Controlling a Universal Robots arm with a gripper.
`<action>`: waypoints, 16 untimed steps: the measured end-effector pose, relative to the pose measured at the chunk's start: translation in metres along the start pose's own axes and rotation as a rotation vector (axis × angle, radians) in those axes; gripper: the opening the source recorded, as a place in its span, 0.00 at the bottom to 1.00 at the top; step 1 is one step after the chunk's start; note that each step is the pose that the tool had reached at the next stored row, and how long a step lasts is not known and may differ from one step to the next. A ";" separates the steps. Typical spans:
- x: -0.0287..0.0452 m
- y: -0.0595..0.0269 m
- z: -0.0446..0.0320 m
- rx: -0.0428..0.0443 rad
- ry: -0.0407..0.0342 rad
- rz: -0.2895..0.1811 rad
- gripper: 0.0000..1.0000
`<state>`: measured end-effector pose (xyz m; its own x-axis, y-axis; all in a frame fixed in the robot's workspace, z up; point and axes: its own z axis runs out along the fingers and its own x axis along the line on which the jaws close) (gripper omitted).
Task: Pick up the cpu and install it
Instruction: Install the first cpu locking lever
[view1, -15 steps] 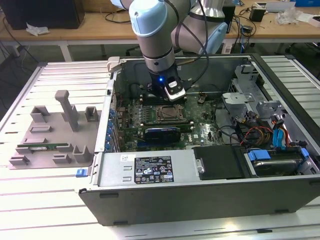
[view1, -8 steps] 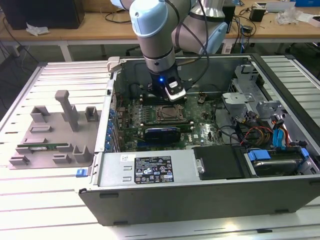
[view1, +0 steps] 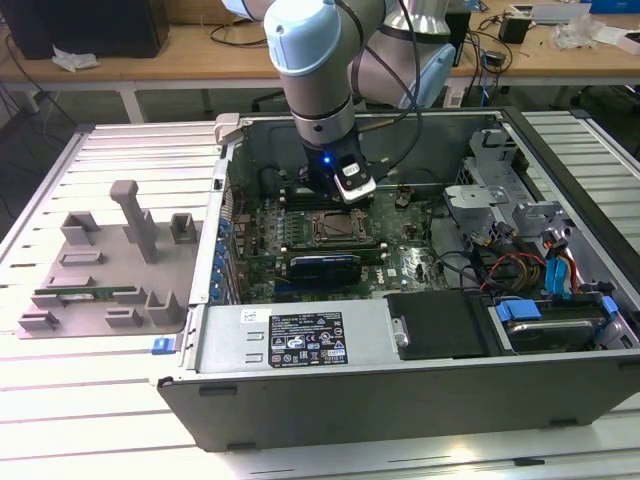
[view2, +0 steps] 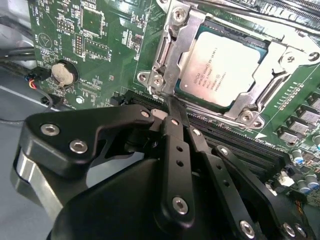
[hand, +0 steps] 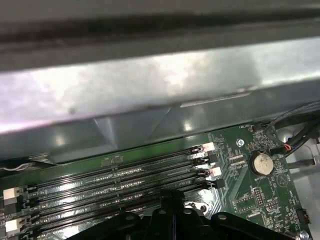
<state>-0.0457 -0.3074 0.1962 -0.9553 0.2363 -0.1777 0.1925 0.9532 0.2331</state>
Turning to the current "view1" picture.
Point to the flat white box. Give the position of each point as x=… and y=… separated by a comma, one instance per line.
x=625, y=40

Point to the black plastic shroud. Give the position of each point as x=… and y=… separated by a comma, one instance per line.
x=440, y=325

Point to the clear plastic bag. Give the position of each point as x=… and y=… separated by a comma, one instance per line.
x=575, y=32

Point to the hard disk in blue carrier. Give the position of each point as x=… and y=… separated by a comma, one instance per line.
x=550, y=335

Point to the black computer tower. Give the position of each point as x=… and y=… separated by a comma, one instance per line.
x=90, y=25

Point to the green motherboard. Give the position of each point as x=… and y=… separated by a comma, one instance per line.
x=410, y=260

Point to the small black box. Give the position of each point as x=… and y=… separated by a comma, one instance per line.
x=514, y=29

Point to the silver power supply with label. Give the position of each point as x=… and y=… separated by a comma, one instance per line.
x=225, y=340

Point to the round coin battery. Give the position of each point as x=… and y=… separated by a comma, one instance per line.
x=402, y=201

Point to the black graphics card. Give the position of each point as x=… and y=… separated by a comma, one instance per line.
x=325, y=272

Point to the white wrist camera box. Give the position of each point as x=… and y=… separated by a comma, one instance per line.
x=356, y=182

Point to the open black PC case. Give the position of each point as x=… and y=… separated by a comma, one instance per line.
x=400, y=400

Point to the green RAM stick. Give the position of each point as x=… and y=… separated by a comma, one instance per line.
x=107, y=291

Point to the CPU with silver top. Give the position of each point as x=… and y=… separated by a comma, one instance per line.
x=339, y=226

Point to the silver drive cage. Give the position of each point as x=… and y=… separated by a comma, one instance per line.
x=480, y=200

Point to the crumpled white paper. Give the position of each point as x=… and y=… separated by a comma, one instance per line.
x=75, y=57

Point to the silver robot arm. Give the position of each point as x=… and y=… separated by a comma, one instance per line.
x=310, y=45

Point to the long wooden desk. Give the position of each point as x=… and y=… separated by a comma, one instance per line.
x=150, y=60

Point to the grey parts rack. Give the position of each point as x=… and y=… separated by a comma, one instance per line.
x=125, y=250

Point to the CPU socket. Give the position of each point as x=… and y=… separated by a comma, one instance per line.
x=341, y=239

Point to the small blue clip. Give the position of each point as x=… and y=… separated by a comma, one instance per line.
x=162, y=346

